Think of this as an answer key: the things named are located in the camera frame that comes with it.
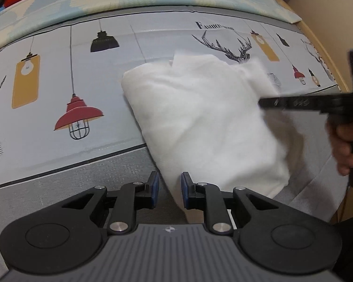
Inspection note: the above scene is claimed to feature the person's right hand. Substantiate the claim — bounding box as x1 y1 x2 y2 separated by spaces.
325 120 353 177

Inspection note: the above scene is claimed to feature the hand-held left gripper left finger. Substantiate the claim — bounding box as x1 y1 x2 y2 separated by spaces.
61 171 160 236

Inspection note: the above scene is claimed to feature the wooden bed frame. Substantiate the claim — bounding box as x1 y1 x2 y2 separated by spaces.
247 0 353 93

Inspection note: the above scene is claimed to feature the white small garment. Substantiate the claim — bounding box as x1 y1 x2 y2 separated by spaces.
120 50 342 224

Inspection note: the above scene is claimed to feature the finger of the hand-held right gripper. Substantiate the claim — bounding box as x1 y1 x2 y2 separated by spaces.
258 93 322 114

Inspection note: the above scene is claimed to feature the lamp and deer printed bedsheet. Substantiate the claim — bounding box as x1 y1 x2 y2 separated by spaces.
0 9 348 282

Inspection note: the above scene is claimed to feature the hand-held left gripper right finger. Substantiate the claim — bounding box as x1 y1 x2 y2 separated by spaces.
181 172 283 236

